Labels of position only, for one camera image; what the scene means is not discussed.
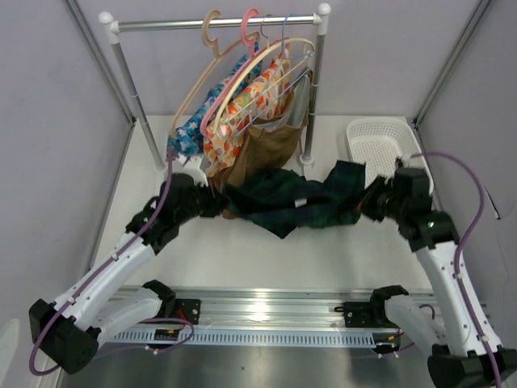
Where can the white slotted cable duct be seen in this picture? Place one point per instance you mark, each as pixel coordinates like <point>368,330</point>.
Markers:
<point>325,339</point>

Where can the beige plastic hanger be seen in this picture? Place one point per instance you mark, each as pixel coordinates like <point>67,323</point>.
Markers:
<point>218,56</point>

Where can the blue wire hanger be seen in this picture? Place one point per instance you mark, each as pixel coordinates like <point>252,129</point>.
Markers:
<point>301,52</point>

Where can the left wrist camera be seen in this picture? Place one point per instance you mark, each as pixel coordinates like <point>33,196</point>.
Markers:
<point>192,166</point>

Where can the blue floral garment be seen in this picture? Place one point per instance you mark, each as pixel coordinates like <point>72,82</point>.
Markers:
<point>189,140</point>

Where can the white clothes rack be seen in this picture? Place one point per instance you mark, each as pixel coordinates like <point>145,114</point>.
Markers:
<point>319,19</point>

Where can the cream hanger with metal hook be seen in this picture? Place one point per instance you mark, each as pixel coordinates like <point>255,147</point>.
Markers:
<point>254,73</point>

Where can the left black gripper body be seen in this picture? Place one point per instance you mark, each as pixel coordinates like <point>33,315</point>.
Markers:
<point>203,204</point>

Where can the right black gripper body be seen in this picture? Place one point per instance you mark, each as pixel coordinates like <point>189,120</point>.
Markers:
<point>380,201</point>

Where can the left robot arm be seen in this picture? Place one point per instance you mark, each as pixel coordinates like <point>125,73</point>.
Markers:
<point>75,325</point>

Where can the brown skirt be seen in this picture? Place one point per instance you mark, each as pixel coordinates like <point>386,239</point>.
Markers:
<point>269,143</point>

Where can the orange floral garment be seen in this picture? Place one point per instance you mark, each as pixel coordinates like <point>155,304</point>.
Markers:
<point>265,98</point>

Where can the pink plastic hanger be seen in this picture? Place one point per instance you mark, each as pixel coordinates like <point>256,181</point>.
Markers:
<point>249,41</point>

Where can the white plastic basket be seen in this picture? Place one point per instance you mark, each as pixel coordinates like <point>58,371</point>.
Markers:
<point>377,142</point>

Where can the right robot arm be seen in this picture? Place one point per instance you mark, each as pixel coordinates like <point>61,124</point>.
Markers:
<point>462,349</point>

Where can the dark green plaid skirt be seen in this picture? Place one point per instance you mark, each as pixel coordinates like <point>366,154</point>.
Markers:
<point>281,201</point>

